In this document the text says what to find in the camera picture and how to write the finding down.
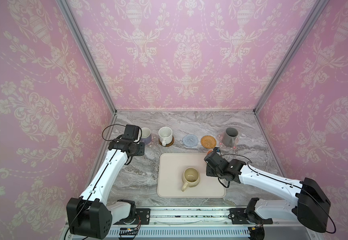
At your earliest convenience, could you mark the beige rectangular tray mat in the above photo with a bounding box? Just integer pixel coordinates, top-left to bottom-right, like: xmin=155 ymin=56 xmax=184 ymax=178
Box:
xmin=157 ymin=153 xmax=226 ymax=198

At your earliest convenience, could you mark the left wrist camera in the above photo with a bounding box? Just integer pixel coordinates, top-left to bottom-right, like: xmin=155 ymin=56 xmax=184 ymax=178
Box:
xmin=122 ymin=125 xmax=142 ymax=143

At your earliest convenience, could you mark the pink flower coaster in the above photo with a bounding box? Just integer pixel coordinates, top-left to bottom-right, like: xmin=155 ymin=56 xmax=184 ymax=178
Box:
xmin=217 ymin=134 xmax=239 ymax=149

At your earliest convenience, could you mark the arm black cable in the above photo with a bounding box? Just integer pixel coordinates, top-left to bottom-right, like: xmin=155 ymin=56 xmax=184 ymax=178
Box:
xmin=220 ymin=153 xmax=337 ymax=235
xmin=101 ymin=124 xmax=126 ymax=142

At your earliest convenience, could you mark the aluminium corner post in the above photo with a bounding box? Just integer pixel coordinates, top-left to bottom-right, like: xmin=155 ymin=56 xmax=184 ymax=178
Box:
xmin=56 ymin=0 xmax=117 ymax=116
xmin=253 ymin=0 xmax=329 ymax=117

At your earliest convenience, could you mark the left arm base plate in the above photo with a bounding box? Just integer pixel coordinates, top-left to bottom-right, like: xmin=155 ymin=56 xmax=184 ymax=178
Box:
xmin=115 ymin=208 xmax=151 ymax=225

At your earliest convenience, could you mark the grey green ceramic mug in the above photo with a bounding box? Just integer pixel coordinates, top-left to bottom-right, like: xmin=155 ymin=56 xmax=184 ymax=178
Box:
xmin=222 ymin=127 xmax=239 ymax=148

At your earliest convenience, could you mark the blue woven round coaster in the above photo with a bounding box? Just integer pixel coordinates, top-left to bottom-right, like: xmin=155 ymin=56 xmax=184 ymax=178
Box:
xmin=182 ymin=134 xmax=199 ymax=148

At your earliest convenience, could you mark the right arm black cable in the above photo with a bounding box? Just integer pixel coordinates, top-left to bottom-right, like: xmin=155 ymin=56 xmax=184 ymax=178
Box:
xmin=220 ymin=153 xmax=337 ymax=235

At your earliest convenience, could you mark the right aluminium corner post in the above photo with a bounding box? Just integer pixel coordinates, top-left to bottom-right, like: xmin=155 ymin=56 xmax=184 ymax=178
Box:
xmin=253 ymin=0 xmax=329 ymax=117

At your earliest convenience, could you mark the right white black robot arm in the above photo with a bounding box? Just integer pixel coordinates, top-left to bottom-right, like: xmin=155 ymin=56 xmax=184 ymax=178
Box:
xmin=204 ymin=151 xmax=332 ymax=233

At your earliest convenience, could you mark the aluminium front rail frame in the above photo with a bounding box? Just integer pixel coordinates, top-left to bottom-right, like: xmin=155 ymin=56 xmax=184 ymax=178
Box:
xmin=58 ymin=205 xmax=323 ymax=240

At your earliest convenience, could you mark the left aluminium corner post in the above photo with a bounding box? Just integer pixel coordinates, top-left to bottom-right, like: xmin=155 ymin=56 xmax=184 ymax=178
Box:
xmin=56 ymin=0 xmax=117 ymax=116

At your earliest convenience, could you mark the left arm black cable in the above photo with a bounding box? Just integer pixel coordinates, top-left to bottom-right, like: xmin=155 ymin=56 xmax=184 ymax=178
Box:
xmin=101 ymin=124 xmax=126 ymax=142

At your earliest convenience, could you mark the yellow ceramic mug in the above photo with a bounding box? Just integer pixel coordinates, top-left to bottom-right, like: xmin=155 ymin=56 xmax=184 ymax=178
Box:
xmin=182 ymin=168 xmax=201 ymax=192

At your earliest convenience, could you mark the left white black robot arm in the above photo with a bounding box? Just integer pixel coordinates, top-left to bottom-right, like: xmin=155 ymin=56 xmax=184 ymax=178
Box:
xmin=66 ymin=136 xmax=145 ymax=240

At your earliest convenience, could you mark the white ceramic mug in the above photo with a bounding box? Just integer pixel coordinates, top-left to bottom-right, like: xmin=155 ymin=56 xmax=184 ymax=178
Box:
xmin=158 ymin=127 xmax=173 ymax=146

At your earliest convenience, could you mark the brown wooden round coaster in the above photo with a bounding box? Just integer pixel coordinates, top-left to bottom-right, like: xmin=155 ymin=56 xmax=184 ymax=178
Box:
xmin=158 ymin=137 xmax=175 ymax=147

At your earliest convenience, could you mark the lavender ceramic mug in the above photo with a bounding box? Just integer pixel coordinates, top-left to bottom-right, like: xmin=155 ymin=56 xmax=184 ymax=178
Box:
xmin=140 ymin=128 xmax=152 ymax=145

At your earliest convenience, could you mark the tan rattan round coaster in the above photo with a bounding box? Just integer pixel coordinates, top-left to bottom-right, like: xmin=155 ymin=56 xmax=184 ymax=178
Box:
xmin=201 ymin=136 xmax=217 ymax=149

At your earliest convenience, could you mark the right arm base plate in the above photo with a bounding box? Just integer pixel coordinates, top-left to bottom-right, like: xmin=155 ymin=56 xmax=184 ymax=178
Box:
xmin=228 ymin=208 xmax=273 ymax=226

